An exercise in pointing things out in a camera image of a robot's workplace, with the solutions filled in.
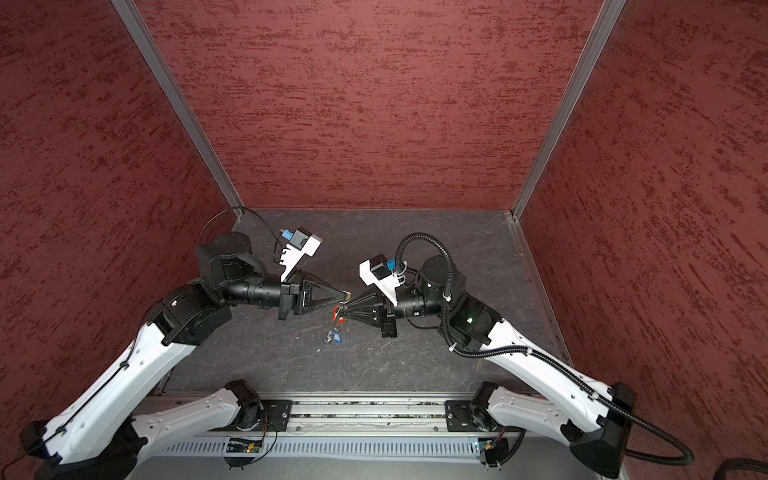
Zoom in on black cable bottom right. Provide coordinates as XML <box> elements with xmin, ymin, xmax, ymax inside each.
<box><xmin>711</xmin><ymin>457</ymin><xmax>768</xmax><ymax>480</ymax></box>

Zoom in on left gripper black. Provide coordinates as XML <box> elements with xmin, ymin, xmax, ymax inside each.
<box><xmin>222</xmin><ymin>266</ymin><xmax>345</xmax><ymax>320</ymax></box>

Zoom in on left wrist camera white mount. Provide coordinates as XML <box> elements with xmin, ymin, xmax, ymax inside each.
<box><xmin>279</xmin><ymin>228</ymin><xmax>322</xmax><ymax>282</ymax></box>

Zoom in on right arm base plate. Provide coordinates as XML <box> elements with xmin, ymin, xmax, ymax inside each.
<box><xmin>444</xmin><ymin>400</ymin><xmax>500</xmax><ymax>432</ymax></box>

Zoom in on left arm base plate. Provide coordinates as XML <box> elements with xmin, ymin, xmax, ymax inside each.
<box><xmin>234</xmin><ymin>399</ymin><xmax>294</xmax><ymax>432</ymax></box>

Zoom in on left aluminium corner post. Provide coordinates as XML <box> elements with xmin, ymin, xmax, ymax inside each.
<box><xmin>111</xmin><ymin>0</ymin><xmax>244</xmax><ymax>207</ymax></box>

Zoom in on circuit board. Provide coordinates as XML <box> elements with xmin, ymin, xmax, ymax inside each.
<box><xmin>225</xmin><ymin>438</ymin><xmax>264</xmax><ymax>455</ymax></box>
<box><xmin>477</xmin><ymin>438</ymin><xmax>509</xmax><ymax>468</ymax></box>

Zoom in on white slotted cable duct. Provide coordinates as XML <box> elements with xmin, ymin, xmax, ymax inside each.
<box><xmin>158</xmin><ymin>437</ymin><xmax>479</xmax><ymax>463</ymax></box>

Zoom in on aluminium corner post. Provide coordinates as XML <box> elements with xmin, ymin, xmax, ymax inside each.
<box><xmin>111</xmin><ymin>0</ymin><xmax>244</xmax><ymax>207</ymax></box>
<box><xmin>511</xmin><ymin>0</ymin><xmax>626</xmax><ymax>222</ymax></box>

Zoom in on right aluminium corner post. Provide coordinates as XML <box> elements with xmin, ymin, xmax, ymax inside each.
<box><xmin>511</xmin><ymin>0</ymin><xmax>626</xmax><ymax>222</ymax></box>

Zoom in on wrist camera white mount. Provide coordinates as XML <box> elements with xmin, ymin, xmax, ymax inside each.
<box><xmin>359</xmin><ymin>254</ymin><xmax>405</xmax><ymax>306</ymax></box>
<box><xmin>279</xmin><ymin>228</ymin><xmax>322</xmax><ymax>282</ymax></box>

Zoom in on black corrugated cable conduit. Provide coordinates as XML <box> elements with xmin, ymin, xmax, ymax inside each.
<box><xmin>394</xmin><ymin>232</ymin><xmax>696</xmax><ymax>468</ymax></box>

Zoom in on right circuit board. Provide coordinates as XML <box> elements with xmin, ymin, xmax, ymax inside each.
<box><xmin>477</xmin><ymin>438</ymin><xmax>509</xmax><ymax>468</ymax></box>

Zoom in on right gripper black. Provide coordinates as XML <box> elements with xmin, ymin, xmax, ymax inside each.
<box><xmin>342</xmin><ymin>286</ymin><xmax>451</xmax><ymax>339</ymax></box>

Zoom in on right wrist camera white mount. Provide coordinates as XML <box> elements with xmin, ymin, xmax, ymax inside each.
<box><xmin>359</xmin><ymin>254</ymin><xmax>405</xmax><ymax>306</ymax></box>

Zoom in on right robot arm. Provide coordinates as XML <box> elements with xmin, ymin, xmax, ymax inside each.
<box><xmin>340</xmin><ymin>255</ymin><xmax>636</xmax><ymax>479</ymax></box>

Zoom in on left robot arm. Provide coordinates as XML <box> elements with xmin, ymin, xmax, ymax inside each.
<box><xmin>20</xmin><ymin>228</ymin><xmax>348</xmax><ymax>479</ymax></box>

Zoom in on aluminium mounting rail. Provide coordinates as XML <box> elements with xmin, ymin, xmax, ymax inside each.
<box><xmin>131</xmin><ymin>393</ymin><xmax>610</xmax><ymax>438</ymax></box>

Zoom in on left circuit board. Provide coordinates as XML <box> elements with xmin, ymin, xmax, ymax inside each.
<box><xmin>225</xmin><ymin>438</ymin><xmax>264</xmax><ymax>455</ymax></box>

